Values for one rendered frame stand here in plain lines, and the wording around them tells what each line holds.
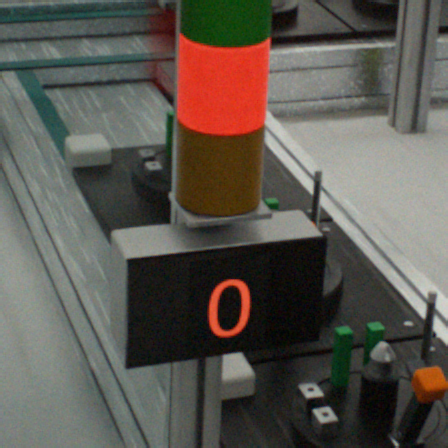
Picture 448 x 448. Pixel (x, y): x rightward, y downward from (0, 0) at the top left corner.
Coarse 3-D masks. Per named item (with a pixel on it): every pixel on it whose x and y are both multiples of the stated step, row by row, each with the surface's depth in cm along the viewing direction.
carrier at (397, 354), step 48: (432, 288) 108; (336, 336) 108; (240, 384) 110; (288, 384) 113; (336, 384) 109; (384, 384) 104; (240, 432) 106; (288, 432) 107; (336, 432) 103; (384, 432) 104; (432, 432) 104
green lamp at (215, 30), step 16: (192, 0) 71; (208, 0) 70; (224, 0) 70; (240, 0) 70; (256, 0) 71; (272, 0) 72; (192, 16) 71; (208, 16) 71; (224, 16) 70; (240, 16) 71; (256, 16) 71; (192, 32) 71; (208, 32) 71; (224, 32) 71; (240, 32) 71; (256, 32) 71
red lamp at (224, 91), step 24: (192, 48) 72; (216, 48) 71; (240, 48) 72; (264, 48) 72; (192, 72) 72; (216, 72) 72; (240, 72) 72; (264, 72) 73; (192, 96) 73; (216, 96) 72; (240, 96) 72; (264, 96) 74; (192, 120) 73; (216, 120) 73; (240, 120) 73; (264, 120) 75
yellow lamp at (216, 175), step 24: (192, 144) 74; (216, 144) 73; (240, 144) 74; (264, 144) 76; (192, 168) 74; (216, 168) 74; (240, 168) 74; (192, 192) 75; (216, 192) 75; (240, 192) 75
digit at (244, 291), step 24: (192, 264) 76; (216, 264) 76; (240, 264) 77; (264, 264) 77; (192, 288) 76; (216, 288) 77; (240, 288) 77; (264, 288) 78; (192, 312) 77; (216, 312) 78; (240, 312) 78; (264, 312) 79; (192, 336) 78; (216, 336) 78; (240, 336) 79; (264, 336) 79
